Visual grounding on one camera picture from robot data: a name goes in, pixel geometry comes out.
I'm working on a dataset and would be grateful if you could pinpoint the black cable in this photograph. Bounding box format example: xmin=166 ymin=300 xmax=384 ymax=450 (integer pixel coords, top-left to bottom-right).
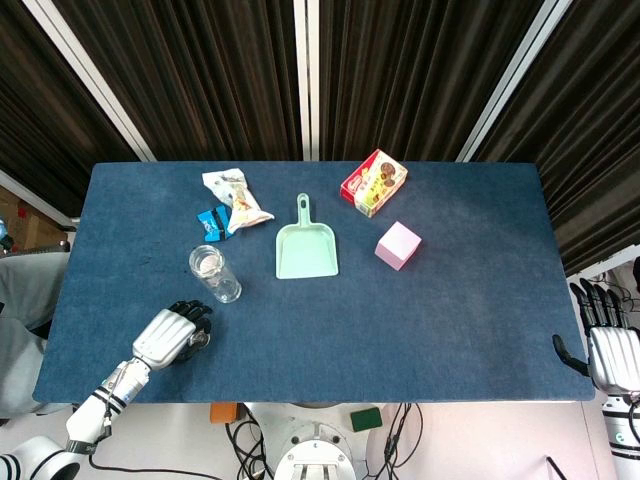
xmin=380 ymin=402 xmax=425 ymax=480
xmin=88 ymin=403 xmax=277 ymax=480

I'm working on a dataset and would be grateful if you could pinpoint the dark green block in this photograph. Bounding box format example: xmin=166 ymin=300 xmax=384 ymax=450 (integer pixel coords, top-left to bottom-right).
xmin=349 ymin=407 xmax=384 ymax=434

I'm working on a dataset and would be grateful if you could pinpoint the white robot torso base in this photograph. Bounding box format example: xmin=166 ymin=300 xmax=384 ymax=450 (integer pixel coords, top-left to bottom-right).
xmin=244 ymin=402 xmax=386 ymax=480

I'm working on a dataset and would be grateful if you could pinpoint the clear glass bottle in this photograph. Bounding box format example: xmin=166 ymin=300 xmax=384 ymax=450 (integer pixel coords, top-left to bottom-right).
xmin=188 ymin=244 xmax=243 ymax=305

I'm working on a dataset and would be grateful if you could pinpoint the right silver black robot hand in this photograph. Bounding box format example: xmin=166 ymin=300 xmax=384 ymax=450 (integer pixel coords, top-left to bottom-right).
xmin=551 ymin=278 xmax=640 ymax=396

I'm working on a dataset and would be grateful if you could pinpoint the orange block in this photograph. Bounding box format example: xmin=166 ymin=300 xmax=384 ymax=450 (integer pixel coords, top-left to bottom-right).
xmin=209 ymin=402 xmax=237 ymax=425

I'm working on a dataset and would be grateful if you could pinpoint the blue snack wrapper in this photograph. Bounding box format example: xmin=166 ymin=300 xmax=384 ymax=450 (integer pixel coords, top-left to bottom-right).
xmin=196 ymin=203 xmax=236 ymax=244

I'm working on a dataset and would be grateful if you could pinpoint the white crumpled snack bag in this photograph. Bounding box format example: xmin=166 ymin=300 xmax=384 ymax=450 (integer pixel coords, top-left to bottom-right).
xmin=201 ymin=168 xmax=276 ymax=235

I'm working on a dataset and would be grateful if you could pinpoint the red yellow snack box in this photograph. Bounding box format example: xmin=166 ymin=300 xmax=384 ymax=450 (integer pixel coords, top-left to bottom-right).
xmin=340 ymin=148 xmax=409 ymax=220

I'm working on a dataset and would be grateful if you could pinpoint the blue felt table cover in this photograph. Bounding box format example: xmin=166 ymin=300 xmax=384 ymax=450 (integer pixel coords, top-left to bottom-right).
xmin=32 ymin=160 xmax=599 ymax=404

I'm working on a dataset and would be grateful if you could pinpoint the dark brown curtain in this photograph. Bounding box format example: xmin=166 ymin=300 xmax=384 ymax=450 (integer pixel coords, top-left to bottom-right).
xmin=474 ymin=0 xmax=640 ymax=276
xmin=0 ymin=0 xmax=141 ymax=216
xmin=318 ymin=0 xmax=546 ymax=162
xmin=52 ymin=0 xmax=304 ymax=162

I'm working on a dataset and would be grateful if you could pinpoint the brown cardboard box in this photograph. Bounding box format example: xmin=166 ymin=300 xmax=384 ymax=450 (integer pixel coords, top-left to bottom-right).
xmin=0 ymin=184 xmax=69 ymax=254

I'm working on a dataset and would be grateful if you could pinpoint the mint green plastic dustpan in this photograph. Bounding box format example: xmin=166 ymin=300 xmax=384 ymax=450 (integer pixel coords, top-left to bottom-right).
xmin=274 ymin=193 xmax=340 ymax=280

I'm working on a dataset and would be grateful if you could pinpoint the pink cube block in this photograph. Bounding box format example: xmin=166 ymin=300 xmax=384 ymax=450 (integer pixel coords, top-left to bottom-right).
xmin=374 ymin=220 xmax=423 ymax=272

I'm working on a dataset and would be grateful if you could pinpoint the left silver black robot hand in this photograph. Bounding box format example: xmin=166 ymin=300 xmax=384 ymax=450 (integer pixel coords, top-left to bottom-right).
xmin=130 ymin=298 xmax=215 ymax=372

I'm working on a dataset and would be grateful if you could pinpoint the white pillar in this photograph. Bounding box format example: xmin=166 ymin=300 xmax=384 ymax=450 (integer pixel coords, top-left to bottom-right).
xmin=293 ymin=0 xmax=321 ymax=162
xmin=456 ymin=0 xmax=575 ymax=163
xmin=22 ymin=0 xmax=157 ymax=162

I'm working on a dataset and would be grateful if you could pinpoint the grey fabric seat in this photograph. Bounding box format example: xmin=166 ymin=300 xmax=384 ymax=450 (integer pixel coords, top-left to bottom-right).
xmin=0 ymin=251 xmax=72 ymax=417

